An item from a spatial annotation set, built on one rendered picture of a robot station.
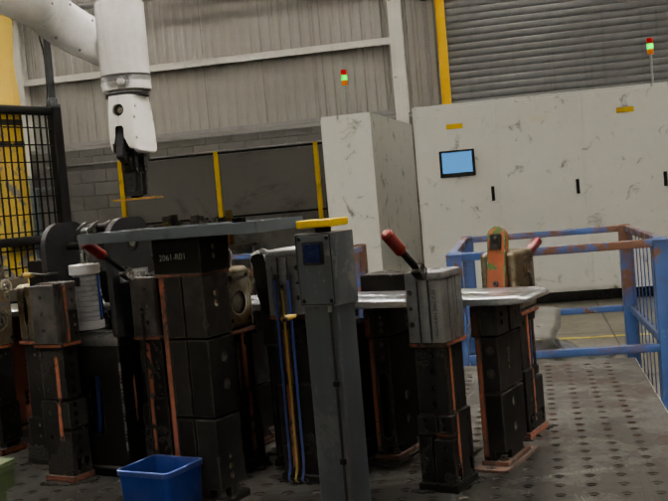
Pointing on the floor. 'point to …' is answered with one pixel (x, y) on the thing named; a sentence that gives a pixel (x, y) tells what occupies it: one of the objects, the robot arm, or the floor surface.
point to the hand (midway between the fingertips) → (136, 183)
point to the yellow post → (11, 145)
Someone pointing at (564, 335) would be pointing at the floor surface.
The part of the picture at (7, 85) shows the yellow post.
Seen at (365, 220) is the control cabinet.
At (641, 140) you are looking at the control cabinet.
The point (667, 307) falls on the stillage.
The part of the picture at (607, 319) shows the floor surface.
